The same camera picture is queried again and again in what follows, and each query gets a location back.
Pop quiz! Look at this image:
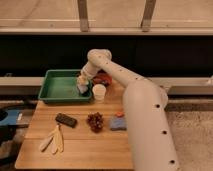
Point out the white towel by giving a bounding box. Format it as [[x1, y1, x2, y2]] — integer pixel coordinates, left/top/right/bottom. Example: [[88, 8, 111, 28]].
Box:
[[77, 83, 88, 94]]

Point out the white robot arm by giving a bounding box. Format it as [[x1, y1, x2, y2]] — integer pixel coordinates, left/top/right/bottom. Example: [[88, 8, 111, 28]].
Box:
[[80, 49, 180, 171]]

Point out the green plastic tray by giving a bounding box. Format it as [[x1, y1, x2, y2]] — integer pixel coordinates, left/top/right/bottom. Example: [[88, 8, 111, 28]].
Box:
[[38, 69, 92, 104]]

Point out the white paper cup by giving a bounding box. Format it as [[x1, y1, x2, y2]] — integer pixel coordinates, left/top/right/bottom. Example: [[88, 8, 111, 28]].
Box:
[[92, 84, 106, 100]]

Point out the red bowl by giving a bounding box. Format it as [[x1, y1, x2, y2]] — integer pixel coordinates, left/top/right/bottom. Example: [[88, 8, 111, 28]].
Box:
[[93, 73, 112, 86]]

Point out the bunch of red grapes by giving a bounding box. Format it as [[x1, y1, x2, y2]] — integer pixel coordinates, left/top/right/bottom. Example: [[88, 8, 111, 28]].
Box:
[[87, 112, 103, 133]]

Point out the black rectangular block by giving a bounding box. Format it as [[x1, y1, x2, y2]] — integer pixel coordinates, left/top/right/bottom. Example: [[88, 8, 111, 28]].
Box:
[[55, 113, 77, 128]]

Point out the orange small object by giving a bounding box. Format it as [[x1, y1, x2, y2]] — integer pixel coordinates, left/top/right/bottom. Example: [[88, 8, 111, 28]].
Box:
[[115, 112, 124, 117]]

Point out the blue sponge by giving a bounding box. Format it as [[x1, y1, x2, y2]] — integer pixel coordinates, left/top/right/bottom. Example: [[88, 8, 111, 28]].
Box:
[[110, 117, 127, 131]]

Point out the wooden spatula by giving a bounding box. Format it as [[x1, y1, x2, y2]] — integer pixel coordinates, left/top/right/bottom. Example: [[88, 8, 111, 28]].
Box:
[[56, 125, 64, 153]]

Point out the wooden spoon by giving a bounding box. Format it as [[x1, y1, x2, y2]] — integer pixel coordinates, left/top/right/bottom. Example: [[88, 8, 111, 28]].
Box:
[[39, 132, 54, 152]]

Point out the blue object at left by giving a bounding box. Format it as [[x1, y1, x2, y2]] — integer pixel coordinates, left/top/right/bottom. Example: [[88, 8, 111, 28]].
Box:
[[0, 109, 21, 126]]

